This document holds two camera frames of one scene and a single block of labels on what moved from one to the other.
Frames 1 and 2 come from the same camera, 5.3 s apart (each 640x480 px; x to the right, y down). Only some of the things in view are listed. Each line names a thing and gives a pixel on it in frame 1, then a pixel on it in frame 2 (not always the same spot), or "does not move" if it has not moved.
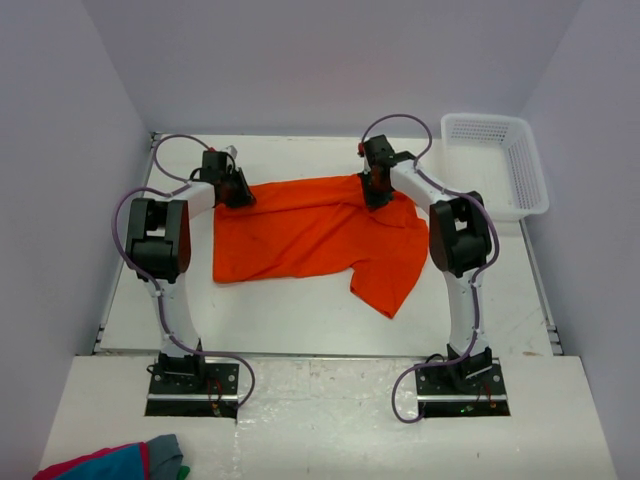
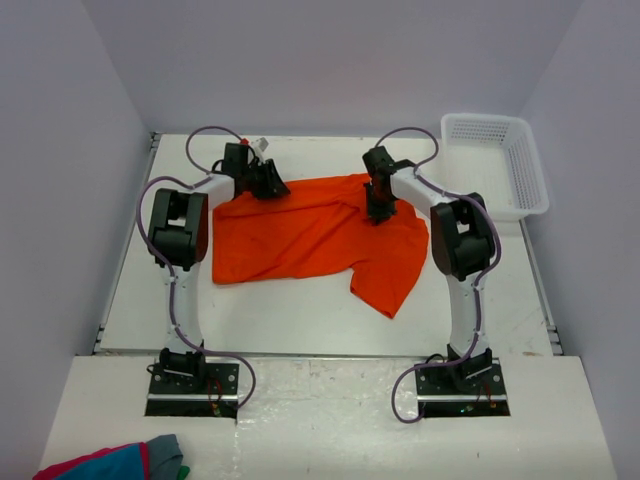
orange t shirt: [325, 229] does not move
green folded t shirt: [183, 472] does not move
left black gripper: [239, 193] to [267, 179]
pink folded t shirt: [56, 470] does not move
